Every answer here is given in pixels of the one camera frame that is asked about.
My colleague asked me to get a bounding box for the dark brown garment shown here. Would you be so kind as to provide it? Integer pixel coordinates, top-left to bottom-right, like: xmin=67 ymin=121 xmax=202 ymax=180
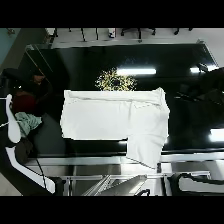
xmin=14 ymin=137 xmax=35 ymax=165

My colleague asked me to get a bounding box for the white shirt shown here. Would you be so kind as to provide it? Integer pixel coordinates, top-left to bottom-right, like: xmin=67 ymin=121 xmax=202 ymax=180
xmin=59 ymin=87 xmax=171 ymax=170

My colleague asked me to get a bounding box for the black cable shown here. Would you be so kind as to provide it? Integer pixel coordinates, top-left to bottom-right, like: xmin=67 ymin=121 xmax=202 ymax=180
xmin=34 ymin=157 xmax=48 ymax=190

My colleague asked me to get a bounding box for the black office chair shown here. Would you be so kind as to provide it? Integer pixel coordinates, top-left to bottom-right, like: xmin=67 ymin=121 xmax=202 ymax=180
xmin=120 ymin=27 xmax=157 ymax=41

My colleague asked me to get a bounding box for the pale green garment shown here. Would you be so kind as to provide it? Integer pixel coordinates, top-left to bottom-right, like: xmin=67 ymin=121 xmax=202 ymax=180
xmin=14 ymin=111 xmax=43 ymax=136

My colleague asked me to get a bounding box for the red garment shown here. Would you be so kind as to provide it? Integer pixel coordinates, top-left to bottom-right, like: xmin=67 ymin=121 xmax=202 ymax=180
xmin=12 ymin=91 xmax=38 ymax=115

